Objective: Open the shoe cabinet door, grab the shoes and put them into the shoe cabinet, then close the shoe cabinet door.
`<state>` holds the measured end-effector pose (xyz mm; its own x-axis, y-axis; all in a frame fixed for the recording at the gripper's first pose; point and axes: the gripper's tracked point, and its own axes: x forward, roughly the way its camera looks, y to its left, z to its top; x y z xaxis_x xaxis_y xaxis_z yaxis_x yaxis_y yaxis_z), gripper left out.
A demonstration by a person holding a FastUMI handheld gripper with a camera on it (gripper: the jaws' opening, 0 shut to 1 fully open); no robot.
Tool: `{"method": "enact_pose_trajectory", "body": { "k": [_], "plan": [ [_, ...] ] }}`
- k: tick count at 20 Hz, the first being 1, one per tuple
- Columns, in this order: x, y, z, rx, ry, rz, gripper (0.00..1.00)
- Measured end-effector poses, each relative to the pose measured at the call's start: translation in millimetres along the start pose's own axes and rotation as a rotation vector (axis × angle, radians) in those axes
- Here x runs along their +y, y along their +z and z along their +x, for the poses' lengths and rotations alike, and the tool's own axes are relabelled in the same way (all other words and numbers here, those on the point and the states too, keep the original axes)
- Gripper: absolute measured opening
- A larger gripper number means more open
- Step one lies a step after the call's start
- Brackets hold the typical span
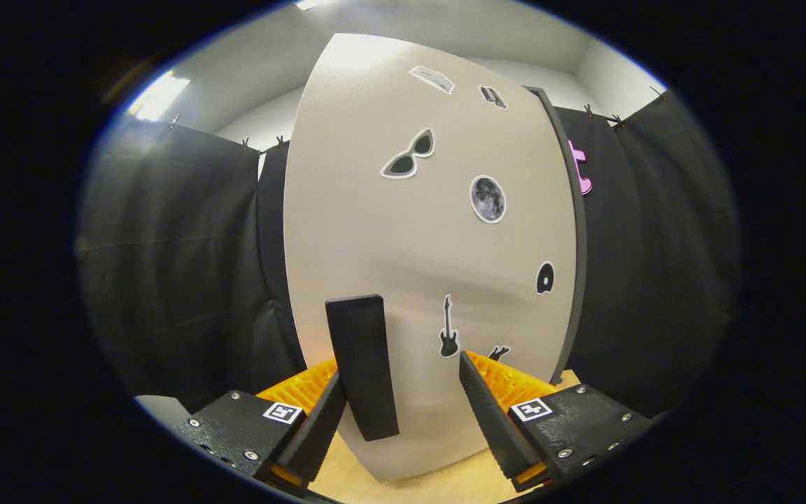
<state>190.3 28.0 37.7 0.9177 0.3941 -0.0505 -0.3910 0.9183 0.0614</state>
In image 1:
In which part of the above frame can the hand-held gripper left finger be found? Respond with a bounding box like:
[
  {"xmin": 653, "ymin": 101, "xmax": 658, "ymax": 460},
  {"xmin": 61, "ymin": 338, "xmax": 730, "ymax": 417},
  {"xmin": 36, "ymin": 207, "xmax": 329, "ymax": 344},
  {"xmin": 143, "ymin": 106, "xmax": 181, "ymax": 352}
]
[{"xmin": 172, "ymin": 358, "xmax": 348, "ymax": 496}]

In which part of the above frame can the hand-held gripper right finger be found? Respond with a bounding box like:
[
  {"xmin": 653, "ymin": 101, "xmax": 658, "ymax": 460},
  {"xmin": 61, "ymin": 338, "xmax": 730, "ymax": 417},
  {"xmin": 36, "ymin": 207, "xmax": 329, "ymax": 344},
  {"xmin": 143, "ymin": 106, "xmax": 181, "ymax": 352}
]
[{"xmin": 459, "ymin": 350, "xmax": 656, "ymax": 492}]

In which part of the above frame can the black door handle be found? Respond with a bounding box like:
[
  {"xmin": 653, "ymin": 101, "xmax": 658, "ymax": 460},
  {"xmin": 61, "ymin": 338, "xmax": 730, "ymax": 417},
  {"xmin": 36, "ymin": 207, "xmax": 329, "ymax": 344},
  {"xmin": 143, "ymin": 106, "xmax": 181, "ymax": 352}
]
[{"xmin": 325, "ymin": 294, "xmax": 401, "ymax": 442}]

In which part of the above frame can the dark grey shoe cabinet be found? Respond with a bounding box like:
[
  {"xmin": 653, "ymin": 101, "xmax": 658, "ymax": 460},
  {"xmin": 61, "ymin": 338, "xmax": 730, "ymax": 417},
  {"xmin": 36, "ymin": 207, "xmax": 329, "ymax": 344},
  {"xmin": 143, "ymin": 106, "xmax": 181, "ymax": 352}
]
[{"xmin": 525, "ymin": 85, "xmax": 589, "ymax": 386}]

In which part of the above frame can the beige shoe cabinet door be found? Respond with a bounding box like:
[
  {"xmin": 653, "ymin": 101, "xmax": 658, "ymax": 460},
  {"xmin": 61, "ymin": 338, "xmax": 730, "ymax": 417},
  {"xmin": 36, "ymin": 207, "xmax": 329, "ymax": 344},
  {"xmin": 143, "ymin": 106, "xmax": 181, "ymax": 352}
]
[{"xmin": 283, "ymin": 31, "xmax": 579, "ymax": 482}]

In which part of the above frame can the black backdrop cloth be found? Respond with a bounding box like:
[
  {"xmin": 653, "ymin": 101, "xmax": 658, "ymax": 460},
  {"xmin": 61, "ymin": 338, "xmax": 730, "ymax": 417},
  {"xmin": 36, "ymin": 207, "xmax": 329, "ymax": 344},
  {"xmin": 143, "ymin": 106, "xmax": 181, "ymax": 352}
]
[{"xmin": 74, "ymin": 87, "xmax": 740, "ymax": 421}]

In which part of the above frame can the narrow ceiling light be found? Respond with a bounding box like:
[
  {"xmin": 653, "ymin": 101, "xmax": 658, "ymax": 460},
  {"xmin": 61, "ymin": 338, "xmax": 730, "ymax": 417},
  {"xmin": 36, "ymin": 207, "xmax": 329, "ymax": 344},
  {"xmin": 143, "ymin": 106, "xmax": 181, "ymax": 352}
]
[{"xmin": 127, "ymin": 70, "xmax": 192, "ymax": 123}]

